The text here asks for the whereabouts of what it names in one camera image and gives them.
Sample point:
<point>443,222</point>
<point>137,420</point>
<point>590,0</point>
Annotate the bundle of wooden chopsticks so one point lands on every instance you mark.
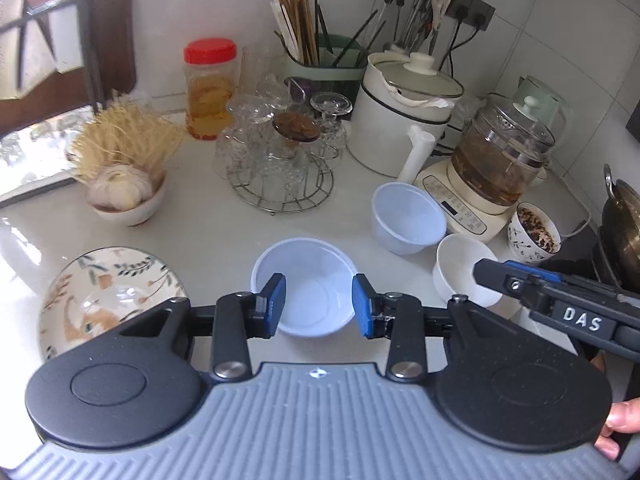
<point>297,20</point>

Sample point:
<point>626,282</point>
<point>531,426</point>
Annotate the cluster of glass cups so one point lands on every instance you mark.
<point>250,130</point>

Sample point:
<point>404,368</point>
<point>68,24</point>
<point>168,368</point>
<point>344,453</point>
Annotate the cream kettle base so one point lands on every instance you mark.
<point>445,195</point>

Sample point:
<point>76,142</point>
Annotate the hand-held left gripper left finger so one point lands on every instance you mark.
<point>274,305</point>

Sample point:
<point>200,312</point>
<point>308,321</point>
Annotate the colourful floral plate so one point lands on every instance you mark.
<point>100,280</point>

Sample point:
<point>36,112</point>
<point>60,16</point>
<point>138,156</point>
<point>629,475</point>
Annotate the bundle of black chopsticks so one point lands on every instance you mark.
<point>350,42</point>

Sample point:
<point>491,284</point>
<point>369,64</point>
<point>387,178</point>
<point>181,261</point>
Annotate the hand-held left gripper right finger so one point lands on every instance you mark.
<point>362,310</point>

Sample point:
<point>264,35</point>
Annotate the person's right hand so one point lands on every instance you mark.
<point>625,417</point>

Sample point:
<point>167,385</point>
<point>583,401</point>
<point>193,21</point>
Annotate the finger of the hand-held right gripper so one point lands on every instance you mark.
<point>500,275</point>

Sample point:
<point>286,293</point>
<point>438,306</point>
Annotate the red-lidded plastic jar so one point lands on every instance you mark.
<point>210,95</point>

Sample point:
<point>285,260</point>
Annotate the black knife rack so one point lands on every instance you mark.
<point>87,35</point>

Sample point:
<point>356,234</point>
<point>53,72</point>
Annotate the brown round lid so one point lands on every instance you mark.
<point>295,126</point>

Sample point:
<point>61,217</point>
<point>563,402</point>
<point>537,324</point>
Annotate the steel wok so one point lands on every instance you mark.
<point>622,220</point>

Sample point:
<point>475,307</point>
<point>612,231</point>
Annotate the garlic bulbs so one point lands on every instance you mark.
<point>117,187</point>

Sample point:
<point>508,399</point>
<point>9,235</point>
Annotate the patterned bowl with tea residue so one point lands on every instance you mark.
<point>522,242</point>

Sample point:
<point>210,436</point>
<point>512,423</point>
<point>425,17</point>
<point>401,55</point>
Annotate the white ceramic bowl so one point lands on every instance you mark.
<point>460,260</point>

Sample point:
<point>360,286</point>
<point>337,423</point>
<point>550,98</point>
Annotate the shallow blue plastic bowl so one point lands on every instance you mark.
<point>305,280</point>

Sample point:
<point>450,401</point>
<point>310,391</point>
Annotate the tall clear glass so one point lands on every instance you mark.
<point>260,75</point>

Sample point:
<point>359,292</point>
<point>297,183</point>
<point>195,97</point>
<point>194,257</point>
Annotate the glass health kettle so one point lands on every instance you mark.
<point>500,170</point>

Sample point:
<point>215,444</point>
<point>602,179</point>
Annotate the green chopstick holder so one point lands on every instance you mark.
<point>345,72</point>

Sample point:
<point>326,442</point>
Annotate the black wall power strip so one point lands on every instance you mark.
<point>472,7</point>

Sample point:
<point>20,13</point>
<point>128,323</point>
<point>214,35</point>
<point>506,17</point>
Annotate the black induction cooktop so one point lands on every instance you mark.
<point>580,255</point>

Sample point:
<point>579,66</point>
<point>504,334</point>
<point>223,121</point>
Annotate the white bowl holding garlic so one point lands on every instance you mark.
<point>130,215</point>

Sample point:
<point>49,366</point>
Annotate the white electric cooking pot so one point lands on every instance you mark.
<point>385,125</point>

